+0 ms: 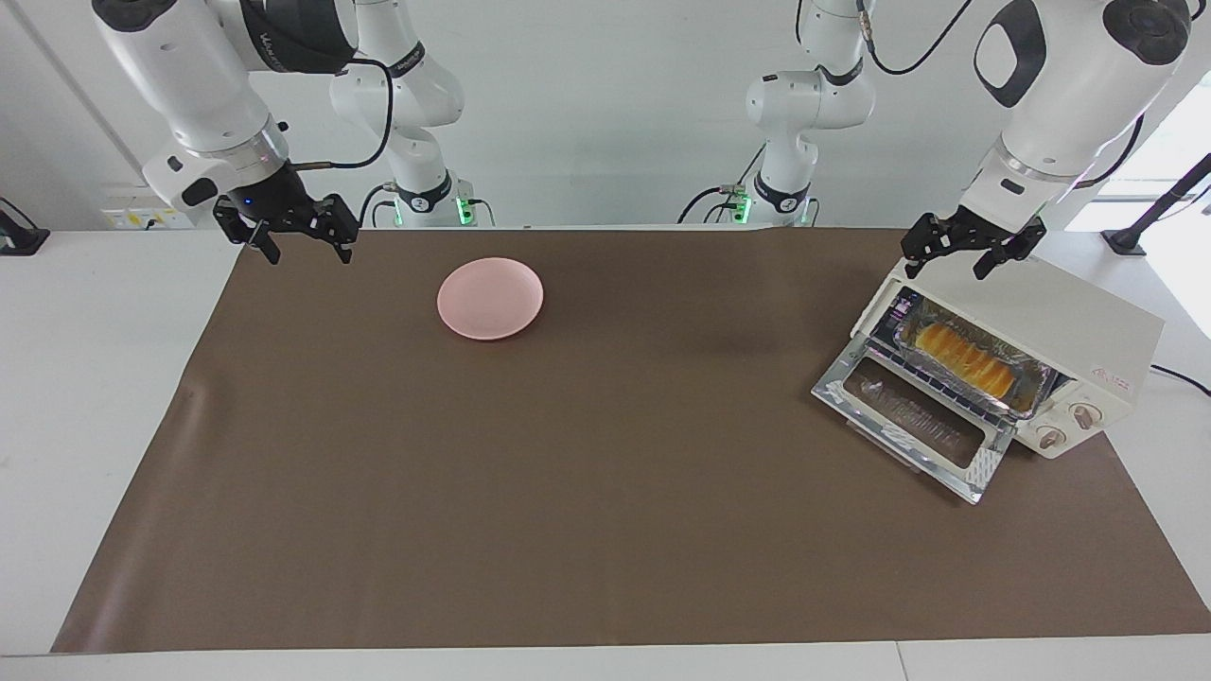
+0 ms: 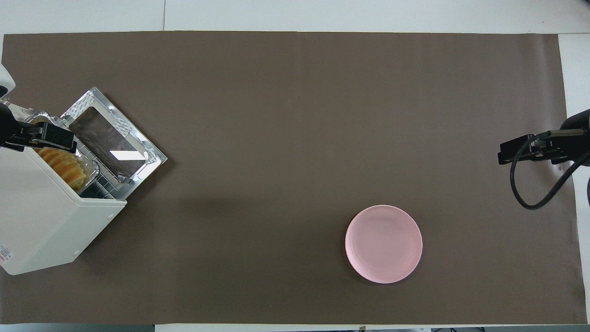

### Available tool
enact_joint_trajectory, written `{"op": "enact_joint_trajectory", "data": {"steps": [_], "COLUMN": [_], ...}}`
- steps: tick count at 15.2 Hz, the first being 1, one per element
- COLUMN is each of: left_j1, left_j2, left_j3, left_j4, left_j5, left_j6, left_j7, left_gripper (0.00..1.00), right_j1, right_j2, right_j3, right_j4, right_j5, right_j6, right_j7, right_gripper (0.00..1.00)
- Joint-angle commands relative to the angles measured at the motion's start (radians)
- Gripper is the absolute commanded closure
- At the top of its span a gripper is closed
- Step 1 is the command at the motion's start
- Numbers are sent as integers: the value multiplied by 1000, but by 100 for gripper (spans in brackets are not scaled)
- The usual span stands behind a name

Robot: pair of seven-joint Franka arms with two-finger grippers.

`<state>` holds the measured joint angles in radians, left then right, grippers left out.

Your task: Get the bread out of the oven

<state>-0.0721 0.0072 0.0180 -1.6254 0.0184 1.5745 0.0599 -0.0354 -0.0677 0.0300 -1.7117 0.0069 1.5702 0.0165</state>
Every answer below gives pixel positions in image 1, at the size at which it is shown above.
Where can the pink round plate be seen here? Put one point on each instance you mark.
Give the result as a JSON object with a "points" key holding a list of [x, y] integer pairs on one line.
{"points": [[490, 299]]}

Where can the cream toaster oven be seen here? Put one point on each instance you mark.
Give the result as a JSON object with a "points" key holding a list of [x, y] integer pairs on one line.
{"points": [[1069, 326]]}

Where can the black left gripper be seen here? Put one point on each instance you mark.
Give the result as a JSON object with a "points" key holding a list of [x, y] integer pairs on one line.
{"points": [[965, 232]]}

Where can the white wall socket box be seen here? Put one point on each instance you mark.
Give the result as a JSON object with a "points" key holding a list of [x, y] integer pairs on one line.
{"points": [[142, 208]]}

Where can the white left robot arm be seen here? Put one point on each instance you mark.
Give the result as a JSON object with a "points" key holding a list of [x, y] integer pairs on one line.
{"points": [[1079, 95]]}

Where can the aluminium foil baking tray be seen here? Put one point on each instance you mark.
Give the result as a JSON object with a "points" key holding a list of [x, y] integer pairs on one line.
{"points": [[1031, 388]]}

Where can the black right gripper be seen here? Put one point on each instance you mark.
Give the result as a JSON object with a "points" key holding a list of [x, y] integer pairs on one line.
{"points": [[284, 203]]}

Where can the glass oven door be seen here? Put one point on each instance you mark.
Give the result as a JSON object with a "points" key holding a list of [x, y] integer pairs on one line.
{"points": [[908, 416]]}

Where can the metal oven rack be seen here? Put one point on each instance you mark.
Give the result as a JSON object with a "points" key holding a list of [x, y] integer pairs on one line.
{"points": [[922, 374]]}

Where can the brown table mat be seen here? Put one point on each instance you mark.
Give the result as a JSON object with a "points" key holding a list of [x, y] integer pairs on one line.
{"points": [[605, 492]]}

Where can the beige oven knob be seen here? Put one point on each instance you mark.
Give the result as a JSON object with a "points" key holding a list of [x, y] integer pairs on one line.
{"points": [[1086, 416], [1052, 438]]}

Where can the black desk clamp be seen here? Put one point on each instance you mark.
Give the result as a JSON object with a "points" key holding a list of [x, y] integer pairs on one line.
{"points": [[21, 236]]}

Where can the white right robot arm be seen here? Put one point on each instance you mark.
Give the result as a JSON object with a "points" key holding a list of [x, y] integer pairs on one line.
{"points": [[208, 85]]}

